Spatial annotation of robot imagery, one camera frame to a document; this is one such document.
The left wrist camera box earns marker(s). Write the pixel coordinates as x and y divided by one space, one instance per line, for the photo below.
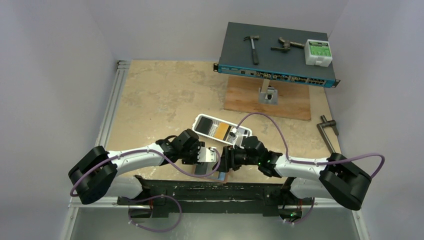
207 155

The tan leather card holder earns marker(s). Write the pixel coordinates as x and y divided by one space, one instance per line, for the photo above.
219 177

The blue network switch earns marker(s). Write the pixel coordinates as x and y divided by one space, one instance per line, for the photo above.
289 67

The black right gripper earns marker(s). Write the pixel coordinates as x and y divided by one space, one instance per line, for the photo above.
228 159

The gold magnetic stripe card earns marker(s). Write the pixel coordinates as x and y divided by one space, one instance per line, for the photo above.
221 131

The white plastic basket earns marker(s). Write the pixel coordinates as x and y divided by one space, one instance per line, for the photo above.
247 132

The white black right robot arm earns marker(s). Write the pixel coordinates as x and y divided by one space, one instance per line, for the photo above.
330 177

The grey metal stand bracket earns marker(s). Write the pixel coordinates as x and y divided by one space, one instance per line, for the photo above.
267 94

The aluminium frame rails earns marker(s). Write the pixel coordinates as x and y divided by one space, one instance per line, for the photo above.
152 98

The small hammer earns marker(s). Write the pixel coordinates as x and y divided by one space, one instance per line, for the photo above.
254 54

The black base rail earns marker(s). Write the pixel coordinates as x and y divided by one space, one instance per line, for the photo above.
207 197

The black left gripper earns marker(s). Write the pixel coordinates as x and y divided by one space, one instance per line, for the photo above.
194 160

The plywood board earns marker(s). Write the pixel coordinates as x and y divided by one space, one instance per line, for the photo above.
293 99

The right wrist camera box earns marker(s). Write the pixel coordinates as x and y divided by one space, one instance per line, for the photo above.
236 137

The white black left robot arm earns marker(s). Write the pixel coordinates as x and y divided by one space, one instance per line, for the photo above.
95 173

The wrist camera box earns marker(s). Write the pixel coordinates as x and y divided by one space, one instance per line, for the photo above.
207 155
236 137

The white green electrical box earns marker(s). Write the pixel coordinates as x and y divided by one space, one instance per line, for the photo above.
317 53

